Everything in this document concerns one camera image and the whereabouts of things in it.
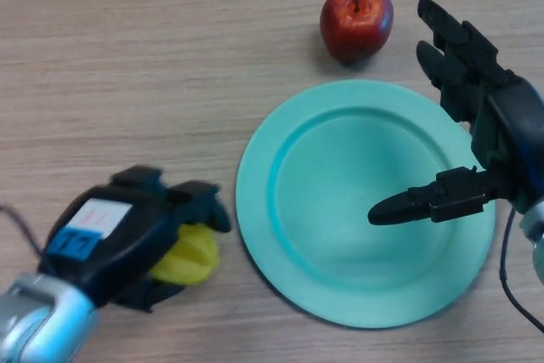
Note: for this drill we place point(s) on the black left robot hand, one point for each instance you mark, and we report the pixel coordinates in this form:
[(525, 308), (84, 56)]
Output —
[(119, 248)]

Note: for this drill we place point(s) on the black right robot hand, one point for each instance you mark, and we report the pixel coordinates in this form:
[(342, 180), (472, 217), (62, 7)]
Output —
[(510, 125)]

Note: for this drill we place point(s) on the yellow starfruit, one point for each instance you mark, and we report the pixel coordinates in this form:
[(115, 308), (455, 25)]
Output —
[(191, 256)]

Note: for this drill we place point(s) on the green round plate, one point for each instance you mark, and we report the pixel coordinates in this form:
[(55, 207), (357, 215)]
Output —
[(331, 167)]

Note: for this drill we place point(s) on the red apple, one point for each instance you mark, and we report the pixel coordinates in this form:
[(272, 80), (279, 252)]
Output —
[(355, 29)]

